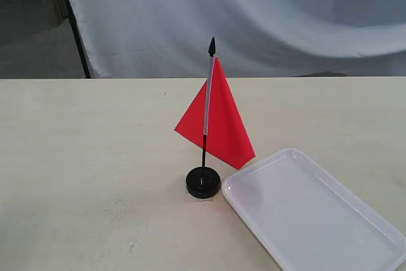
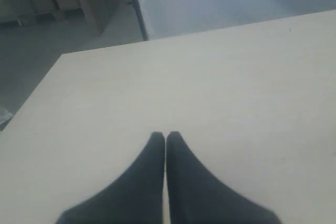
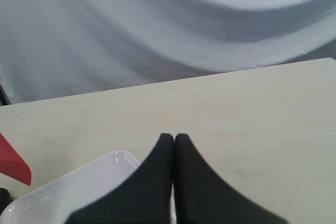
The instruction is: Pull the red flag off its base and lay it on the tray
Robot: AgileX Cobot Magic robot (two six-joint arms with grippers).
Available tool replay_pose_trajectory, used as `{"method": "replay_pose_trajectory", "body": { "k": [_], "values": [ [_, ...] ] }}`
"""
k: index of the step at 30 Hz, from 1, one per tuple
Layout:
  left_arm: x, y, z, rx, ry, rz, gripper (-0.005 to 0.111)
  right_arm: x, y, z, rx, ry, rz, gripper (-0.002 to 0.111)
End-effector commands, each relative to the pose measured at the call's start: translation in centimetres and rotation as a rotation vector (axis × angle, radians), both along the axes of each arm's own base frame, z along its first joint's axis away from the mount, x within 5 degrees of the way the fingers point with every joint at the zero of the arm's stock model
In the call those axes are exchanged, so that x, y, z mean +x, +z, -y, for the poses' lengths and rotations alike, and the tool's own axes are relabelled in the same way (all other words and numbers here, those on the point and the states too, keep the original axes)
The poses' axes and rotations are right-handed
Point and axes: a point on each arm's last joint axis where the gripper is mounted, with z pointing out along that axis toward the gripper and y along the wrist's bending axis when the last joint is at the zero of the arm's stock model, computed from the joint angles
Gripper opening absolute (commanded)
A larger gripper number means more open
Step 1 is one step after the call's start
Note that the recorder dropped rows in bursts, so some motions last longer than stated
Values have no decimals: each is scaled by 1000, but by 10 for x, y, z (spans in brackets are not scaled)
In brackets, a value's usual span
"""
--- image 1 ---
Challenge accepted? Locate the black vertical stand pole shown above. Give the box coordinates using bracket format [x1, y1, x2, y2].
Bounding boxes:
[64, 0, 92, 79]

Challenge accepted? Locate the white plastic tray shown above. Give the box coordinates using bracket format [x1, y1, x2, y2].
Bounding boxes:
[222, 149, 405, 270]

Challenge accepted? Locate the black round flag base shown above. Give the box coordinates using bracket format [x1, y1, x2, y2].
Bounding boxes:
[185, 166, 221, 199]

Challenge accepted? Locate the white backdrop cloth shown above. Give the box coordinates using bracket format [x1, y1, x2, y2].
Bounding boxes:
[69, 0, 405, 78]

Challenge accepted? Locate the red flag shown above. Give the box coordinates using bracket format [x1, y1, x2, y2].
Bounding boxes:
[174, 39, 255, 169]

